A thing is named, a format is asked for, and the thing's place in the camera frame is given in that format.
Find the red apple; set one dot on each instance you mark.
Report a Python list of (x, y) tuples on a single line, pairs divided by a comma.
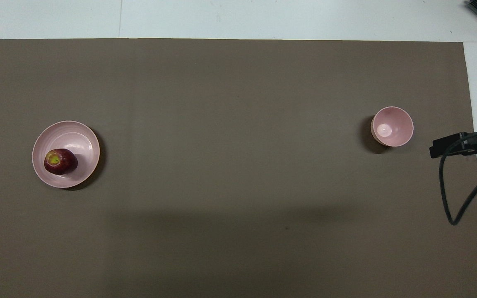
[(61, 163)]

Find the pink bowl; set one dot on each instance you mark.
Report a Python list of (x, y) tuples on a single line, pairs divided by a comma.
[(391, 126)]

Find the pink plate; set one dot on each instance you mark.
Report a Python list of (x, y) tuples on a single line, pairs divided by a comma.
[(77, 136)]

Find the brown table mat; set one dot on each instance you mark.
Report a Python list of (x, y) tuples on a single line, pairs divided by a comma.
[(238, 165)]

